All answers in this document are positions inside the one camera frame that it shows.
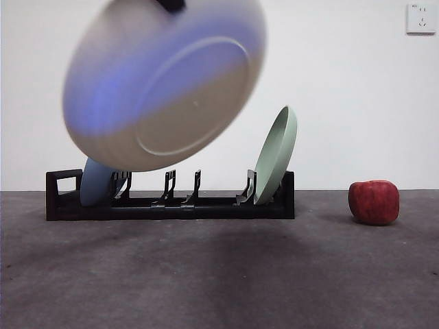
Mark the cream yellow plate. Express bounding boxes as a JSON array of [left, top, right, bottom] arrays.
[[61, 0, 268, 173]]

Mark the red apple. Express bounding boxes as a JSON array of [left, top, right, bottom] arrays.
[[348, 179, 401, 226]]

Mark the green plate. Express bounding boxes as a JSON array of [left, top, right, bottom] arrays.
[[254, 105, 298, 206]]

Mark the blue plate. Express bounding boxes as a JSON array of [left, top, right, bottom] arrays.
[[80, 156, 128, 208]]

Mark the black plastic plate rack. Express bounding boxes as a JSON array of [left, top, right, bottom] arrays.
[[45, 168, 296, 222]]

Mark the white wall socket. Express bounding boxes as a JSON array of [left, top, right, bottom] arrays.
[[406, 2, 437, 35]]

